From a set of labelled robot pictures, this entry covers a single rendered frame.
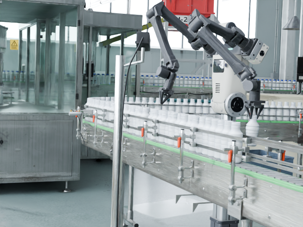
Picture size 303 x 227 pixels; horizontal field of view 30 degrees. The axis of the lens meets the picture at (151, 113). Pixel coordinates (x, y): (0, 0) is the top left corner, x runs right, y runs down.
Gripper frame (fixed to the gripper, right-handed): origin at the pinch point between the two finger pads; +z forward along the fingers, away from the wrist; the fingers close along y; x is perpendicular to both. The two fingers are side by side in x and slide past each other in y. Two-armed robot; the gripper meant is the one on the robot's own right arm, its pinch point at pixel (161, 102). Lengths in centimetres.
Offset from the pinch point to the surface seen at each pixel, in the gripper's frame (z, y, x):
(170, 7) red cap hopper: -221, -586, 198
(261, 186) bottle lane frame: 30, 151, -16
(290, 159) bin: 10, 81, 44
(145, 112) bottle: 11.4, 23.6, -17.2
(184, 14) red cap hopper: -219, -580, 224
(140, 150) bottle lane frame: 32.4, 29.8, -14.8
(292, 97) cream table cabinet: -102, -281, 285
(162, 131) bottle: 20, 53, -17
